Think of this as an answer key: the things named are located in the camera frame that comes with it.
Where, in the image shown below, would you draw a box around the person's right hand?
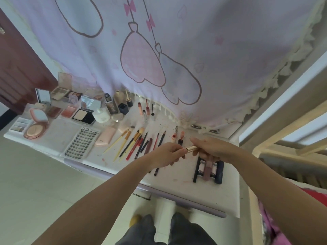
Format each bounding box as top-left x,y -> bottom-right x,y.
189,136 -> 241,165

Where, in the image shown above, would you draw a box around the person's left hand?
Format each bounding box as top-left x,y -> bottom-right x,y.
149,142 -> 189,170

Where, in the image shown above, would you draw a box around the black handle makeup brush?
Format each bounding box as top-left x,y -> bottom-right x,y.
119,130 -> 140,158

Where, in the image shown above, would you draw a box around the gold handle makeup brush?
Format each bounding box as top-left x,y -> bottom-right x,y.
113,126 -> 135,162

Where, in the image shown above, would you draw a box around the thin gold makeup brush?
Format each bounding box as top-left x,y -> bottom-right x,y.
103,130 -> 128,154

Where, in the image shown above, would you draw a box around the black gold foundation pump cap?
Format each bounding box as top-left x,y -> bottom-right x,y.
124,89 -> 134,108

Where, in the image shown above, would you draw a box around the dark square foundation bottle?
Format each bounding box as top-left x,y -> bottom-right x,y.
104,93 -> 119,115

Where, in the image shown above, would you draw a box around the glass foundation bottle black cap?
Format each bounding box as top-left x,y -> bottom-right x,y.
113,90 -> 124,105

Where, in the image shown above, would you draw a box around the white round bottle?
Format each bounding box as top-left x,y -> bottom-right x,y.
92,107 -> 111,123

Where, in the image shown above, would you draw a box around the false eyelash tray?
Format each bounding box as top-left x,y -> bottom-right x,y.
61,126 -> 102,160

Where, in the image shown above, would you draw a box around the black compact with mirror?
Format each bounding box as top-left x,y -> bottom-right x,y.
72,95 -> 102,125

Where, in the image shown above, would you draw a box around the pink blush pan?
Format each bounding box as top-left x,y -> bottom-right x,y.
61,105 -> 77,118

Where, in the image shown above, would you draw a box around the clear eyelash tray lid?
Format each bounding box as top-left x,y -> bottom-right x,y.
33,118 -> 82,155

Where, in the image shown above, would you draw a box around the small four-pan red palette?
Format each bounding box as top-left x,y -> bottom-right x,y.
46,106 -> 62,119

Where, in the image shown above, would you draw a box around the beige palette with lid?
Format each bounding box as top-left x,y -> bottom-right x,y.
50,72 -> 73,101

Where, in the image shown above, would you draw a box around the round pink powder compact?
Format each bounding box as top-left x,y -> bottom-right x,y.
23,107 -> 49,140

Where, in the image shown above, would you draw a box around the mirrored blush palette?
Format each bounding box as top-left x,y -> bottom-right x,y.
24,88 -> 51,110

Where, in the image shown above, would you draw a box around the pastel eyeshadow palette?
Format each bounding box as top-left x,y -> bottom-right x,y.
10,117 -> 33,133

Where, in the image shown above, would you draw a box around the person's right forearm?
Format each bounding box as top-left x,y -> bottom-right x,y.
230,148 -> 327,245

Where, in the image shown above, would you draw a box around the person's left forearm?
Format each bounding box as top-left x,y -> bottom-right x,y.
32,157 -> 159,245

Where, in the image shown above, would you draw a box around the person's left yellow shoe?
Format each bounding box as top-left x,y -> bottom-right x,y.
129,214 -> 142,227

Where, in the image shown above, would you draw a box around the person's grey trousers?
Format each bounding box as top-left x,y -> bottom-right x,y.
115,213 -> 218,245

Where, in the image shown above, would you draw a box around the white table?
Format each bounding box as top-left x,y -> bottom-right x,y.
4,94 -> 240,218

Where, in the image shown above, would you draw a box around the lilac heart print cloth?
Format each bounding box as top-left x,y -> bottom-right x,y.
5,0 -> 325,130

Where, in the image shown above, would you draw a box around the brown wooden door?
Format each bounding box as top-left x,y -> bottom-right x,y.
0,9 -> 58,115

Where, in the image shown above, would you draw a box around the light wooden bed frame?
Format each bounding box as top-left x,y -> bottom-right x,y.
239,51 -> 327,245

